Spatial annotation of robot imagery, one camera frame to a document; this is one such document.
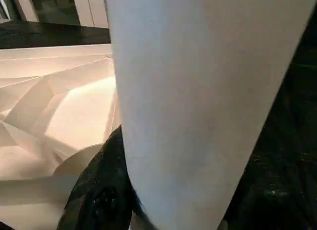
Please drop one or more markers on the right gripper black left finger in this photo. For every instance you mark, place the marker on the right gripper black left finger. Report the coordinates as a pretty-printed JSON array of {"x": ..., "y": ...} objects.
[{"x": 99, "y": 190}]

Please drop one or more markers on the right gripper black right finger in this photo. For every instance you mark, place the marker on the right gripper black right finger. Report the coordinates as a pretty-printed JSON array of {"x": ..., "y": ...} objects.
[{"x": 280, "y": 190}]

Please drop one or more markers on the white plastic table leg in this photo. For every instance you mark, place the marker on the white plastic table leg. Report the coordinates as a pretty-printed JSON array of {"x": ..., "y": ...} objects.
[{"x": 198, "y": 91}]

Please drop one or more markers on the black mat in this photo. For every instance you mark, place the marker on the black mat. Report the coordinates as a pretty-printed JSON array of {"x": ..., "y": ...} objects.
[{"x": 49, "y": 34}]

